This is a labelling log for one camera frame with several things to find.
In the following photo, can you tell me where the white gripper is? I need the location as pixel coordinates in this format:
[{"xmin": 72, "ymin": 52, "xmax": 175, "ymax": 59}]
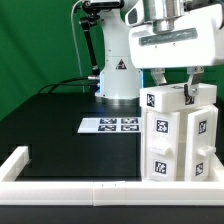
[{"xmin": 129, "ymin": 6, "xmax": 224, "ymax": 99}]

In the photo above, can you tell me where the white block with markers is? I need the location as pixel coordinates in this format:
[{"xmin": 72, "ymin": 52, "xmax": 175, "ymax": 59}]
[{"xmin": 140, "ymin": 83, "xmax": 217, "ymax": 113}]

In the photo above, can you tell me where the white cabinet body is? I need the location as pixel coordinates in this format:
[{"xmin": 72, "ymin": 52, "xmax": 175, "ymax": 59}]
[{"xmin": 140, "ymin": 105, "xmax": 218, "ymax": 181}]

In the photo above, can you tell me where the white door panel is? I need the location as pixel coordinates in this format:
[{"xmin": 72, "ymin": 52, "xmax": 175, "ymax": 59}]
[
  {"xmin": 184, "ymin": 106, "xmax": 215, "ymax": 181},
  {"xmin": 142, "ymin": 111, "xmax": 180, "ymax": 181}
]

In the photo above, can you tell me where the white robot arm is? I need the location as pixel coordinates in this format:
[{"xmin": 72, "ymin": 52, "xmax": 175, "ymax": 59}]
[{"xmin": 82, "ymin": 0, "xmax": 224, "ymax": 101}]

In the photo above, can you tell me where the white U-shaped fence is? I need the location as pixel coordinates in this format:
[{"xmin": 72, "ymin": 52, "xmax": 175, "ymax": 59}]
[{"xmin": 0, "ymin": 146, "xmax": 224, "ymax": 206}]

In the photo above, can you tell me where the white marker base plate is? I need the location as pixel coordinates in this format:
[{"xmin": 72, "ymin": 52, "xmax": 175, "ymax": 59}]
[{"xmin": 78, "ymin": 117, "xmax": 141, "ymax": 134}]

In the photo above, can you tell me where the grey cable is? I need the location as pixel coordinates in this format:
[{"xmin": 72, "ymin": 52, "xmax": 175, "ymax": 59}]
[{"xmin": 70, "ymin": 0, "xmax": 86, "ymax": 94}]

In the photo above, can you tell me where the black cable bundle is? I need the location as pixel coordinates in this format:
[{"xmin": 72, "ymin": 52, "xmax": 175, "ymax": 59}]
[{"xmin": 37, "ymin": 77, "xmax": 101, "ymax": 95}]

